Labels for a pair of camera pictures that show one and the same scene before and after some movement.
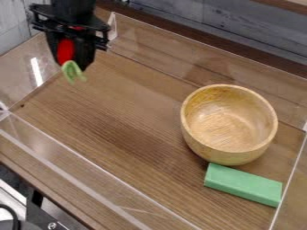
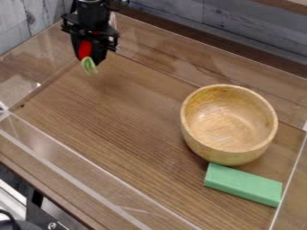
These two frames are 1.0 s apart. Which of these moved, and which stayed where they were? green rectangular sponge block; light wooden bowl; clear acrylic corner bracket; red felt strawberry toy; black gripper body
Moved: black gripper body; red felt strawberry toy
Stayed: green rectangular sponge block; clear acrylic corner bracket; light wooden bowl
